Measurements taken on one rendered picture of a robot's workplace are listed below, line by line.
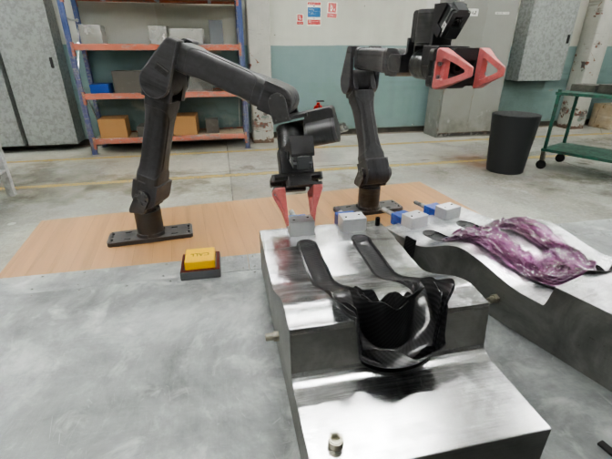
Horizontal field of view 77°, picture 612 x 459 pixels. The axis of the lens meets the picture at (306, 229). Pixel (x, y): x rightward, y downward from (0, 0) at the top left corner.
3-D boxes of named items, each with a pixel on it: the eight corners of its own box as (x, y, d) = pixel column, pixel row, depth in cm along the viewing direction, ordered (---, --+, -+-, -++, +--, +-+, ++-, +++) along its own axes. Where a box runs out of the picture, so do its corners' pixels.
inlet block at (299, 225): (280, 223, 89) (280, 201, 87) (301, 221, 90) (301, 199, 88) (290, 248, 77) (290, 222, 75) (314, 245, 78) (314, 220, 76)
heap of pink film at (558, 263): (432, 241, 81) (437, 207, 78) (488, 225, 89) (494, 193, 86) (555, 306, 61) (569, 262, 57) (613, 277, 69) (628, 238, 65)
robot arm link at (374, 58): (433, 46, 82) (371, 45, 109) (396, 46, 80) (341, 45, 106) (425, 107, 88) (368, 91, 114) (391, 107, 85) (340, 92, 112)
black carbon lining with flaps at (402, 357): (292, 249, 76) (292, 204, 72) (370, 242, 79) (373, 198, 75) (345, 386, 45) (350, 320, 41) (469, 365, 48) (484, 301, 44)
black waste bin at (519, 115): (473, 166, 454) (483, 111, 428) (508, 163, 463) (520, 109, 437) (499, 178, 411) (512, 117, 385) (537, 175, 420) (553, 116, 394)
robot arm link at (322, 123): (342, 137, 82) (331, 77, 78) (337, 145, 74) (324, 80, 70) (291, 147, 85) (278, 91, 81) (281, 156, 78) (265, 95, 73)
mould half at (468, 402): (260, 268, 83) (258, 209, 77) (375, 256, 88) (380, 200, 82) (312, 517, 38) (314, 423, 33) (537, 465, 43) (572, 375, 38)
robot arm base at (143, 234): (189, 208, 94) (188, 198, 100) (99, 217, 89) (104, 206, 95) (193, 237, 97) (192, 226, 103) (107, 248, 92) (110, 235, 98)
